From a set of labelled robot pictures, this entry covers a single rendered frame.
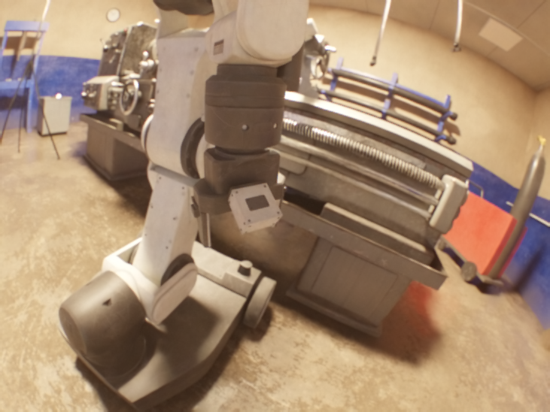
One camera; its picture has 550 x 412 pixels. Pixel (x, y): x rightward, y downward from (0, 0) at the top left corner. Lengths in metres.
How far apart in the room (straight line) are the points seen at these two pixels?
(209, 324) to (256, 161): 0.53
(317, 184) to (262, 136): 0.70
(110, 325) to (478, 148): 4.70
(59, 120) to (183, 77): 3.54
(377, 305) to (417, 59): 4.13
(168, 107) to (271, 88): 0.30
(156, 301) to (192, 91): 0.43
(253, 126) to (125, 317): 0.44
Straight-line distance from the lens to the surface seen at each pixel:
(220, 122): 0.23
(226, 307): 0.73
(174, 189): 0.54
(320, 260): 0.96
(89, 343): 0.50
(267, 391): 0.80
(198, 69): 0.44
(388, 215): 0.91
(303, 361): 0.90
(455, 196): 0.82
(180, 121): 0.46
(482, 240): 2.57
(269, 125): 0.23
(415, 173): 0.79
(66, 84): 5.27
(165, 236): 0.56
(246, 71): 0.23
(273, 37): 0.21
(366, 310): 1.06
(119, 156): 1.98
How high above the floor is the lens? 0.73
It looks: 21 degrees down
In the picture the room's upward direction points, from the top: 17 degrees clockwise
